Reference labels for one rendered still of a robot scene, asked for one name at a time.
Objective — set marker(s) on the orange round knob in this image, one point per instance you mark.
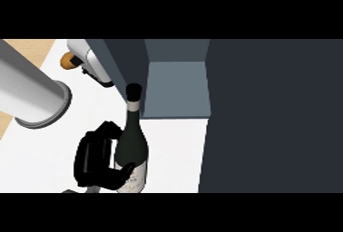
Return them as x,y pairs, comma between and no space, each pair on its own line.
68,62

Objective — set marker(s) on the dark green wine bottle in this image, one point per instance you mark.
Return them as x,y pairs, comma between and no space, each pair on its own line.
131,142

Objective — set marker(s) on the dark grey open cabinet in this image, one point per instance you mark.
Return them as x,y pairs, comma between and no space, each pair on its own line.
175,90

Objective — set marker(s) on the pale grey cylindrical canister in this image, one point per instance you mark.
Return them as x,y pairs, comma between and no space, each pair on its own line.
26,90

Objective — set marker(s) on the dark grey cabinet door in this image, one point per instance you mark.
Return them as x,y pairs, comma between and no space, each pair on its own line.
272,120

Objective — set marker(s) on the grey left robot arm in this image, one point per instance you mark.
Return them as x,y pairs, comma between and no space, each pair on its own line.
91,190

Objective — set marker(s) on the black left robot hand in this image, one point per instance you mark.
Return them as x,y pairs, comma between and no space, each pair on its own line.
91,160

